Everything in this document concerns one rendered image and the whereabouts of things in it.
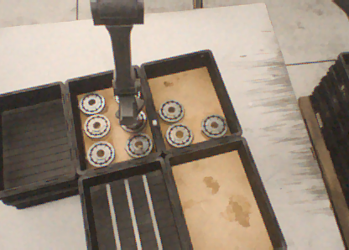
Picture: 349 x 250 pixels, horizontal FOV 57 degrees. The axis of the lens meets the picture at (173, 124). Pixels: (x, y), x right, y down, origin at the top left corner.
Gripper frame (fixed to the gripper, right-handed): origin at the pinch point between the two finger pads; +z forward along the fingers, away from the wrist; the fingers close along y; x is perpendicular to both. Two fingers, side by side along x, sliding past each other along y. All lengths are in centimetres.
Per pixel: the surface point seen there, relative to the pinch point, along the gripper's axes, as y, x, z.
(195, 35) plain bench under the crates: 61, 5, 17
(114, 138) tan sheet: -9.1, 3.0, 4.1
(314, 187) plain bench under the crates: 18, -74, 17
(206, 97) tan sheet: 25.2, -19.3, 4.3
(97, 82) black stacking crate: 5.9, 20.8, -1.3
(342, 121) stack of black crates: 73, -81, 47
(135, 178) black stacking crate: -18.3, -12.9, 4.2
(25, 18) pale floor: 61, 159, 87
